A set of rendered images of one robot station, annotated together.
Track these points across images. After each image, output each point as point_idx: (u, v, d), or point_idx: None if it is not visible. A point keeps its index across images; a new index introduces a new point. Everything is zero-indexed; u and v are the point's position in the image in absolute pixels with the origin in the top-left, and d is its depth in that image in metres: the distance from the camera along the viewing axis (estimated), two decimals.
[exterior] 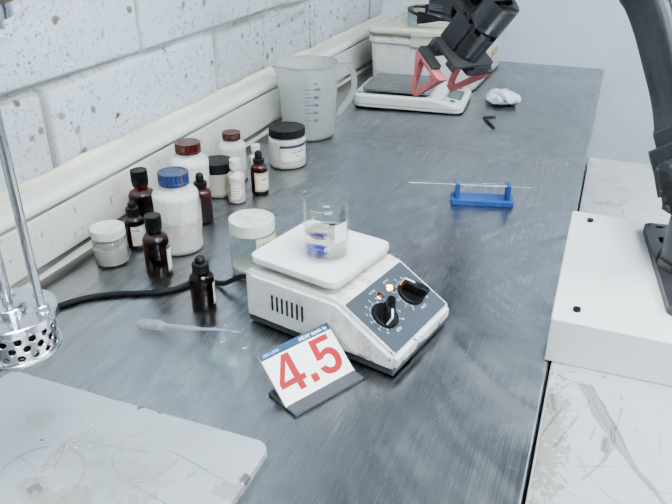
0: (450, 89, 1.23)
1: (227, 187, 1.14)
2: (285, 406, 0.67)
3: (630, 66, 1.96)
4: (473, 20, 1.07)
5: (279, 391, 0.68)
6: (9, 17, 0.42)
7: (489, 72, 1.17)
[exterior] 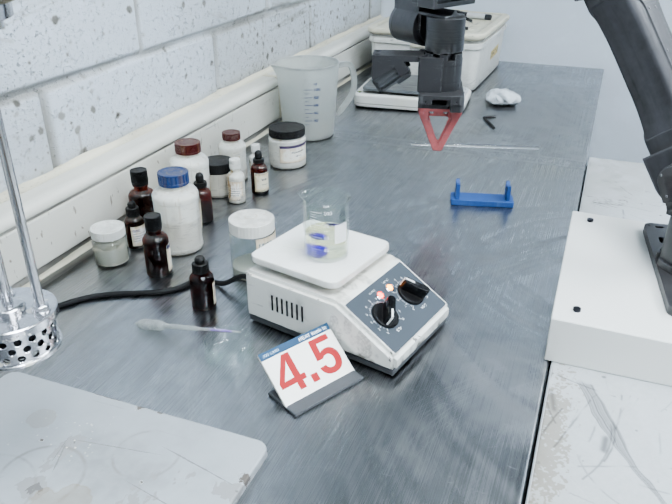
0: (439, 147, 1.09)
1: (227, 187, 1.14)
2: (285, 406, 0.67)
3: None
4: (430, 50, 1.01)
5: (279, 391, 0.68)
6: (9, 17, 0.42)
7: None
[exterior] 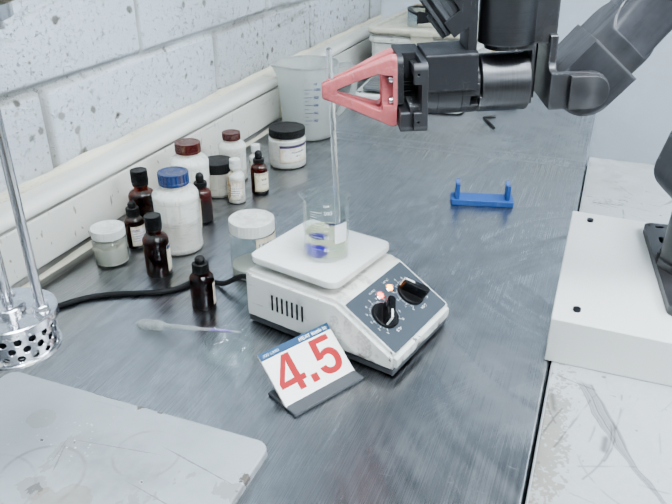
0: (325, 92, 0.69)
1: (227, 187, 1.14)
2: (285, 406, 0.67)
3: None
4: (484, 91, 0.67)
5: (279, 391, 0.68)
6: (9, 17, 0.42)
7: None
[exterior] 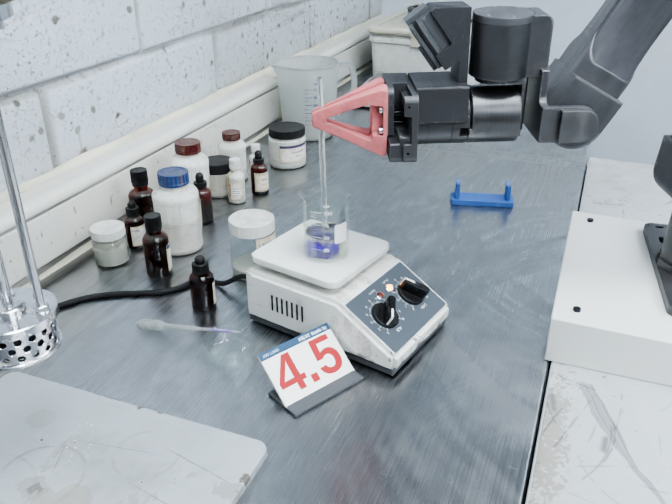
0: (315, 120, 0.69)
1: (227, 187, 1.14)
2: (285, 406, 0.67)
3: None
4: (474, 124, 0.67)
5: (279, 391, 0.68)
6: (9, 17, 0.42)
7: None
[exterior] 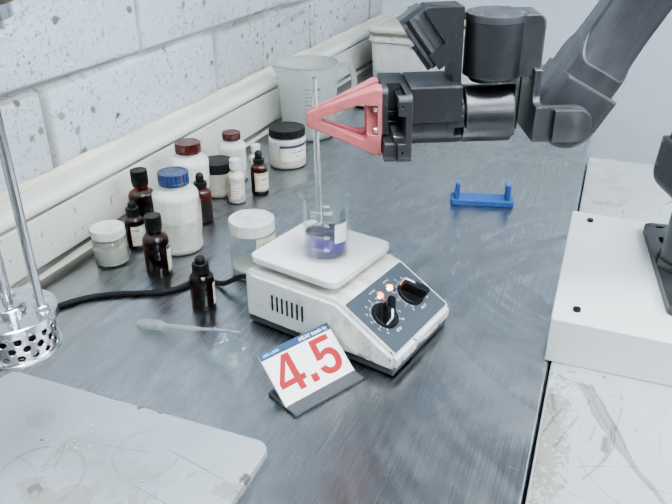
0: (310, 120, 0.70)
1: (227, 187, 1.14)
2: (285, 406, 0.67)
3: (630, 66, 1.96)
4: (468, 123, 0.67)
5: (279, 391, 0.68)
6: (9, 17, 0.42)
7: None
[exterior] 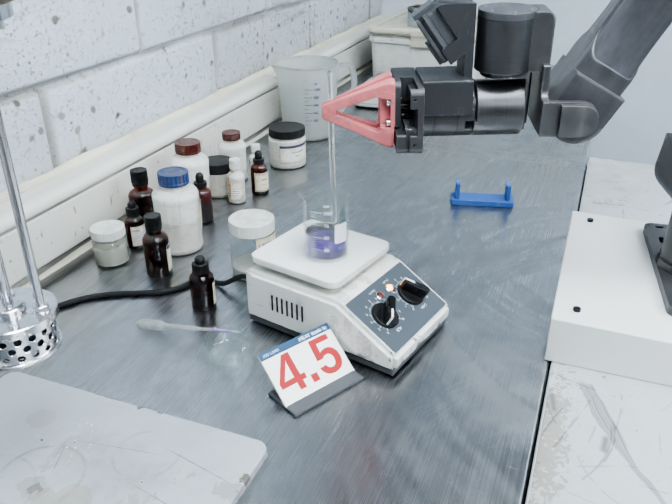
0: (325, 113, 0.72)
1: (227, 187, 1.14)
2: (285, 406, 0.67)
3: None
4: (479, 117, 0.69)
5: (279, 391, 0.68)
6: (9, 17, 0.42)
7: None
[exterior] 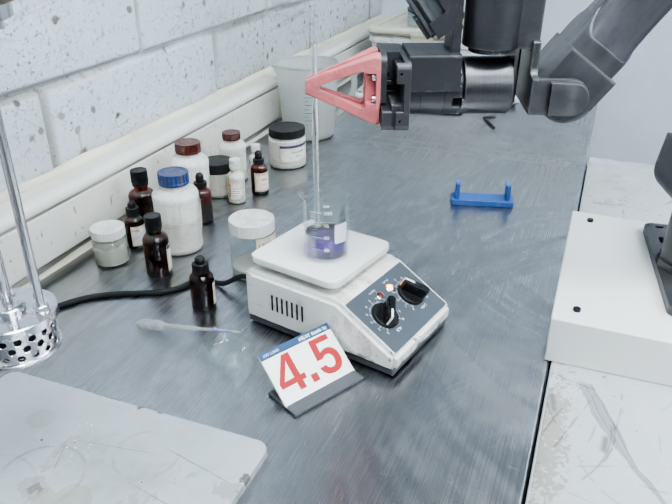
0: (308, 88, 0.70)
1: (227, 187, 1.14)
2: (285, 406, 0.67)
3: (630, 66, 1.96)
4: (467, 94, 0.67)
5: (279, 391, 0.68)
6: (9, 17, 0.42)
7: None
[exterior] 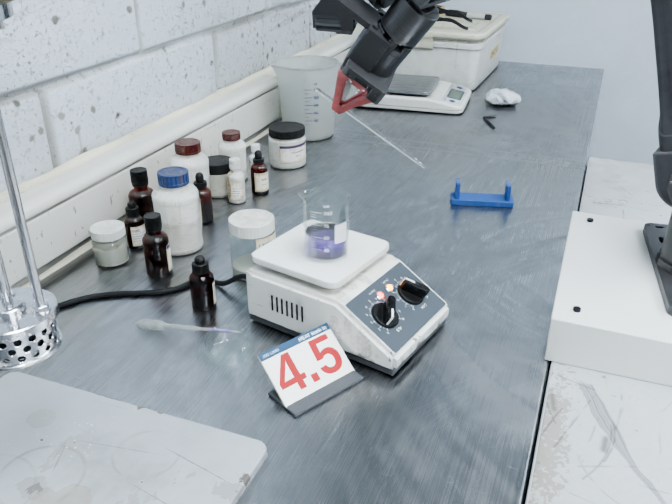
0: (339, 108, 1.00)
1: (227, 187, 1.14)
2: (285, 406, 0.67)
3: (630, 66, 1.96)
4: (389, 33, 0.87)
5: (279, 391, 0.68)
6: (9, 17, 0.42)
7: None
